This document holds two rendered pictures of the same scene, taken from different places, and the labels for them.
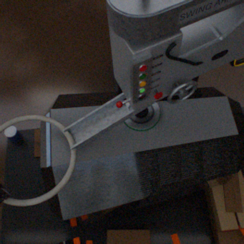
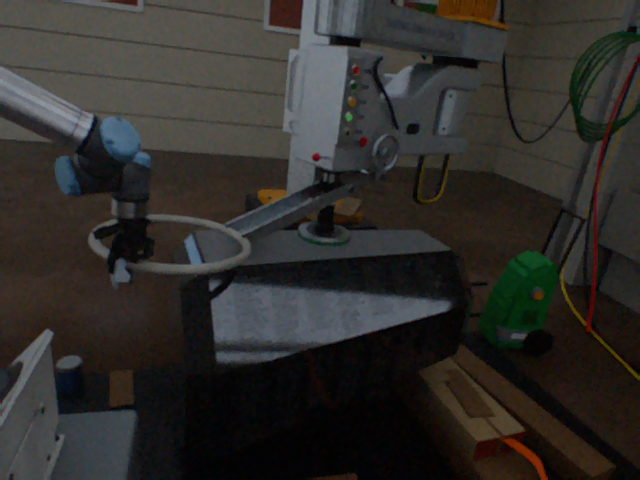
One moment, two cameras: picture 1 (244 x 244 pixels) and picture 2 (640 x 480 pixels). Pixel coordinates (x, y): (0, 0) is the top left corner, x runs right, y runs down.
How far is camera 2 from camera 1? 1.39 m
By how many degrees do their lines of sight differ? 46
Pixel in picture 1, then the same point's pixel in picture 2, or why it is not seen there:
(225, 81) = not seen: hidden behind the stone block
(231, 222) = (485, 429)
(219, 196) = (451, 401)
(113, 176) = (301, 294)
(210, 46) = (405, 102)
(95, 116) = (269, 215)
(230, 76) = not seen: hidden behind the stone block
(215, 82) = not seen: hidden behind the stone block
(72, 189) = (238, 311)
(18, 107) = (79, 350)
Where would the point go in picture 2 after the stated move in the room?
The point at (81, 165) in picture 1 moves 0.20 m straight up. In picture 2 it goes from (253, 271) to (257, 215)
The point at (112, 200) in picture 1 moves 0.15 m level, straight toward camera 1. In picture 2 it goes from (303, 337) to (328, 362)
